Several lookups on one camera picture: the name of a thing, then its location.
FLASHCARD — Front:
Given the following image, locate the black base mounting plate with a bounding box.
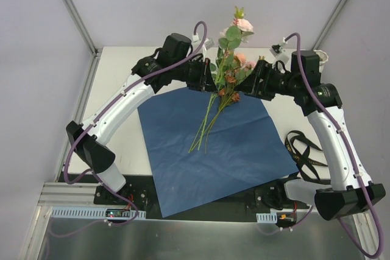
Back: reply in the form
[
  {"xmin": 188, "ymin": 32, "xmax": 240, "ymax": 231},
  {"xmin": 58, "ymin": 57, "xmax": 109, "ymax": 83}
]
[{"xmin": 57, "ymin": 172, "xmax": 349, "ymax": 223}]

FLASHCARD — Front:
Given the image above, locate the single pink rose stem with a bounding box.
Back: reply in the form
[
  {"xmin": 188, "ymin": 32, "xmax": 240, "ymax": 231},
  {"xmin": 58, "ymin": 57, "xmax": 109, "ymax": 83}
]
[{"xmin": 210, "ymin": 7, "xmax": 255, "ymax": 91}]

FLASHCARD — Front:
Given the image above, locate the black ribbon gold lettering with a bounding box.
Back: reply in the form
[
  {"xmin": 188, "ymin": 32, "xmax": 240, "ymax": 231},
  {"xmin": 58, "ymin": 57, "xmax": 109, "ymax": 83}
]
[{"xmin": 284, "ymin": 130, "xmax": 330, "ymax": 185}]

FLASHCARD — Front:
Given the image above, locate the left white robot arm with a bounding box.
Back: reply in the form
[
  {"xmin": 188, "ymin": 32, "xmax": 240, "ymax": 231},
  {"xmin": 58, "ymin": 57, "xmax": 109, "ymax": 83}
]
[{"xmin": 64, "ymin": 33, "xmax": 213, "ymax": 205}]

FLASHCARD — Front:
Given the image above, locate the purple cable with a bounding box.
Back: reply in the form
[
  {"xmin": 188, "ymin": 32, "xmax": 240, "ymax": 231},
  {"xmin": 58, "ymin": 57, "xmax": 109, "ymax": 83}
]
[
  {"xmin": 258, "ymin": 32, "xmax": 385, "ymax": 258},
  {"xmin": 48, "ymin": 21, "xmax": 210, "ymax": 238}
]

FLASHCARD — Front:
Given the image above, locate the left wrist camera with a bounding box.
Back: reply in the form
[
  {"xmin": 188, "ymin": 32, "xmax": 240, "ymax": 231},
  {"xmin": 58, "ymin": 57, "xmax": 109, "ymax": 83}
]
[{"xmin": 192, "ymin": 35, "xmax": 214, "ymax": 51}]

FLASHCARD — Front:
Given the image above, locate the blue wrapping paper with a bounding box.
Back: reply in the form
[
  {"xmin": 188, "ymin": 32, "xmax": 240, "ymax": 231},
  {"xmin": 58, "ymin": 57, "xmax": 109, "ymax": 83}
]
[{"xmin": 136, "ymin": 88, "xmax": 301, "ymax": 220}]

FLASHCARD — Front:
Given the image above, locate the pink artificial flower bunch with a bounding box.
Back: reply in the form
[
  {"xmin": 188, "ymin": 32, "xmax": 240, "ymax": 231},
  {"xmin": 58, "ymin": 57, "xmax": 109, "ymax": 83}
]
[{"xmin": 188, "ymin": 52, "xmax": 266, "ymax": 155}]

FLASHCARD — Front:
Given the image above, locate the white cable duct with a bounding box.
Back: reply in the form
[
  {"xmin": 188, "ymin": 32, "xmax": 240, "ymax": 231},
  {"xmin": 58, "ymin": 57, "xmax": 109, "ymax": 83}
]
[
  {"xmin": 256, "ymin": 212, "xmax": 278, "ymax": 224},
  {"xmin": 51, "ymin": 206, "xmax": 146, "ymax": 220}
]

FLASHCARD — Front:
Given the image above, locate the white ribbed vase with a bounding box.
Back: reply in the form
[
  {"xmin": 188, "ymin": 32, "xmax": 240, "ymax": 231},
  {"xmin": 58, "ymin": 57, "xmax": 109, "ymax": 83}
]
[{"xmin": 314, "ymin": 50, "xmax": 328, "ymax": 72}]

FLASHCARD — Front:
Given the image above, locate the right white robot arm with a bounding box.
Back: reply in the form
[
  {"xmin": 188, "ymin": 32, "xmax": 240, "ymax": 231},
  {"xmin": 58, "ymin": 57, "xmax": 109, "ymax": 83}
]
[{"xmin": 237, "ymin": 51, "xmax": 386, "ymax": 220}]

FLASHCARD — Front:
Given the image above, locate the left white cable duct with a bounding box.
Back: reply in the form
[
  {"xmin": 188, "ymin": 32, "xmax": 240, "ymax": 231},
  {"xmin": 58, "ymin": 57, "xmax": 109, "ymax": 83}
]
[{"xmin": 51, "ymin": 206, "xmax": 146, "ymax": 220}]

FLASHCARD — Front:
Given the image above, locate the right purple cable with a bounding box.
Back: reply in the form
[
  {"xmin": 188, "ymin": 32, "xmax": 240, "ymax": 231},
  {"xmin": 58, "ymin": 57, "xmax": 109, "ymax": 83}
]
[{"xmin": 258, "ymin": 32, "xmax": 385, "ymax": 258}]

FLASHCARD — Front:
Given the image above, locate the left aluminium frame post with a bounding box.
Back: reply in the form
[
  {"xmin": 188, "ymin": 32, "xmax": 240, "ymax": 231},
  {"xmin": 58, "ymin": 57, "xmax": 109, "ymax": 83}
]
[{"xmin": 62, "ymin": 0, "xmax": 99, "ymax": 57}]

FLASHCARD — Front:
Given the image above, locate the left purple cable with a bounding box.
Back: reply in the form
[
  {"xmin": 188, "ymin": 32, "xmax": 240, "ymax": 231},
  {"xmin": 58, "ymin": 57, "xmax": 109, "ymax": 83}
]
[{"xmin": 48, "ymin": 21, "xmax": 210, "ymax": 238}]

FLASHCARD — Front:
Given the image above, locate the aluminium front rail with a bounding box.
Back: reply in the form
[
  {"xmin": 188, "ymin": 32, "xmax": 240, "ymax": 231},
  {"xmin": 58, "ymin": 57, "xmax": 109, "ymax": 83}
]
[{"xmin": 38, "ymin": 181, "xmax": 368, "ymax": 212}]

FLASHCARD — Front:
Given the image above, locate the right white cable duct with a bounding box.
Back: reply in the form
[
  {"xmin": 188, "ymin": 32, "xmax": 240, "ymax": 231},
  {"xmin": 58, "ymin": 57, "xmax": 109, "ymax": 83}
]
[{"xmin": 256, "ymin": 212, "xmax": 278, "ymax": 224}]

